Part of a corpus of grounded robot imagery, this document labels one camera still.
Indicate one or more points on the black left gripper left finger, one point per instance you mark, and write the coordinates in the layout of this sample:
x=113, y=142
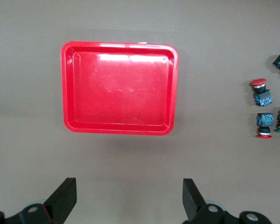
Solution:
x=63, y=200

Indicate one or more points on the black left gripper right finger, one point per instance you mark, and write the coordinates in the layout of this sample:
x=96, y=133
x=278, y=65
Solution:
x=192, y=200

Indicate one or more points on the red mushroom push button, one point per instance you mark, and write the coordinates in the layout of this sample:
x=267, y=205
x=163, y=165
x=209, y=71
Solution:
x=262, y=98
x=265, y=120

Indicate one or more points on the brown table cover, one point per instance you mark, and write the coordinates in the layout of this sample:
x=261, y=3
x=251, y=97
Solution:
x=25, y=116

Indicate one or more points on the red plastic tray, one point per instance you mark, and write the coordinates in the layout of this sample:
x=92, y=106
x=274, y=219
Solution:
x=121, y=93

